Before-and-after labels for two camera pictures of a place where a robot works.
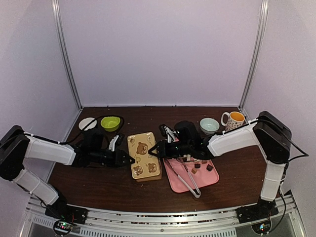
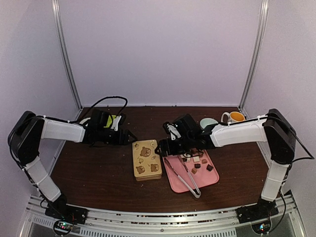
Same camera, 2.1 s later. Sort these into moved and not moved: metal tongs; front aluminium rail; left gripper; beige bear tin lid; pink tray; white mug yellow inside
Moved: left gripper; beige bear tin lid
Not moved: front aluminium rail; white mug yellow inside; pink tray; metal tongs
